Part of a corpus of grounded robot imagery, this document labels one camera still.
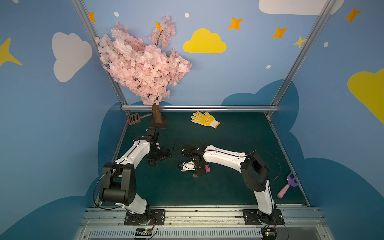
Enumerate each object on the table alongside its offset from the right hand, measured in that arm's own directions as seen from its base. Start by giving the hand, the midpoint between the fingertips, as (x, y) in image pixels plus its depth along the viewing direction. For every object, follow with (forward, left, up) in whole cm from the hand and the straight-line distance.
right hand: (200, 167), depth 89 cm
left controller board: (-33, +27, -5) cm, 43 cm away
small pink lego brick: (-3, -4, +6) cm, 8 cm away
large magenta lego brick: (-4, +3, -3) cm, 6 cm away
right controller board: (-30, -36, -6) cm, 47 cm away
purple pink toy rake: (-3, -55, -3) cm, 55 cm away
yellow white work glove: (+44, -3, -3) cm, 44 cm away
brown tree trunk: (+36, +33, +9) cm, 50 cm away
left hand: (+3, +21, +4) cm, 22 cm away
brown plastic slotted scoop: (+38, +52, 0) cm, 64 cm away
